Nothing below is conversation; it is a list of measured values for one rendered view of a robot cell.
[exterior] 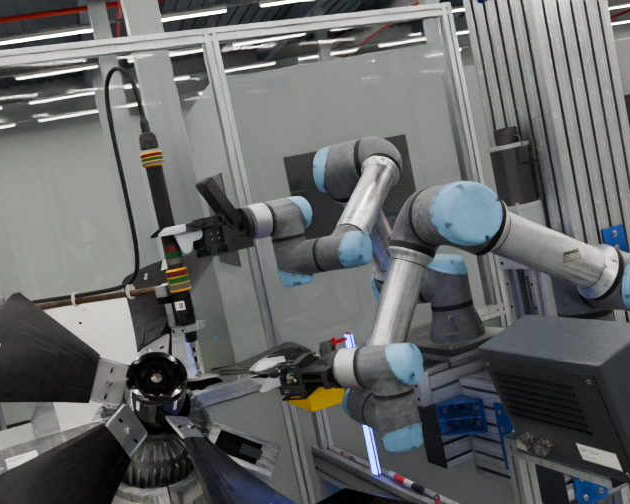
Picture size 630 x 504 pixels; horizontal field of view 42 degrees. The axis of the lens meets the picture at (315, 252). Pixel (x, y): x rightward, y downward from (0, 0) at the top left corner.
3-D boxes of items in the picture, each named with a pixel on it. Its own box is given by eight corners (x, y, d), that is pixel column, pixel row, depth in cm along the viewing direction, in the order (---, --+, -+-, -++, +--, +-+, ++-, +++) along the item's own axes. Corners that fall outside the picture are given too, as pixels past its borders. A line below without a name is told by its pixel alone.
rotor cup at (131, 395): (130, 450, 159) (131, 418, 150) (109, 389, 167) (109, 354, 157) (200, 428, 165) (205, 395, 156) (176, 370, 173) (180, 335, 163)
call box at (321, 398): (288, 408, 214) (279, 369, 214) (321, 397, 218) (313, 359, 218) (313, 418, 200) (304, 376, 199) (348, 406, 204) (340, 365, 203)
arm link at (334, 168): (430, 312, 227) (353, 154, 198) (381, 317, 234) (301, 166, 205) (438, 283, 235) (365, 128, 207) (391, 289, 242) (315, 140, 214)
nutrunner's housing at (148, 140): (178, 344, 165) (129, 121, 161) (190, 339, 168) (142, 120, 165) (193, 343, 163) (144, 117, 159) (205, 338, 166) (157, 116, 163)
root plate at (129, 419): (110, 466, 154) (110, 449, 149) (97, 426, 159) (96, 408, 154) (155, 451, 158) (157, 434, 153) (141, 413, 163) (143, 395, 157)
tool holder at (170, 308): (157, 336, 165) (147, 289, 164) (179, 327, 171) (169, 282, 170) (191, 332, 160) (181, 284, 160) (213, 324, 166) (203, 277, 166)
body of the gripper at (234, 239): (210, 257, 165) (260, 245, 171) (201, 215, 164) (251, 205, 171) (193, 259, 171) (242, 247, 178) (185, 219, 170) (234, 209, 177)
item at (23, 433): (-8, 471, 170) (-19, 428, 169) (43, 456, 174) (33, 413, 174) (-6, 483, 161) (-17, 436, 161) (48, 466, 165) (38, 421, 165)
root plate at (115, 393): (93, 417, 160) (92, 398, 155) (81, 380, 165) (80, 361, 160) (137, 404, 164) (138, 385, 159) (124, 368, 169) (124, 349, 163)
